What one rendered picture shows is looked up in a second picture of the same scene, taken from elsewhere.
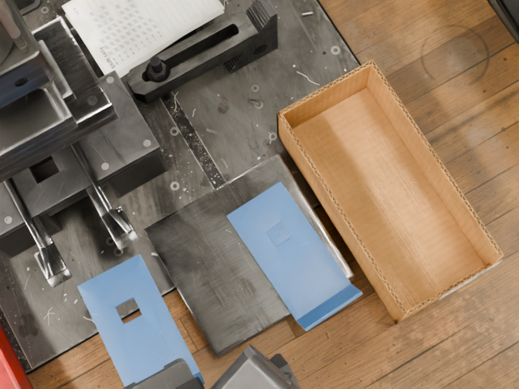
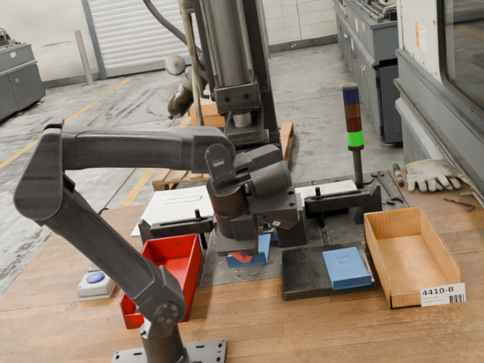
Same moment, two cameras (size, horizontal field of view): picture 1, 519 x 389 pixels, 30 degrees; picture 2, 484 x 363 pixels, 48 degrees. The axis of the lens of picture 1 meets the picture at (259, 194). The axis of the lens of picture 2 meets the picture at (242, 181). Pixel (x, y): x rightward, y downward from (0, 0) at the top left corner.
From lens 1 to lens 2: 0.88 m
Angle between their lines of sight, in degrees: 56
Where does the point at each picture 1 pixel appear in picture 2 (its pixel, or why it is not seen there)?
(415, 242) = (418, 282)
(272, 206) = (346, 252)
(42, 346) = (209, 281)
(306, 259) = (352, 270)
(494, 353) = (446, 333)
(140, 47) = not seen: hidden behind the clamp
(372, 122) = (418, 244)
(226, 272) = (309, 269)
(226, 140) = (341, 240)
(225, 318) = (297, 281)
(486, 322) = (447, 320)
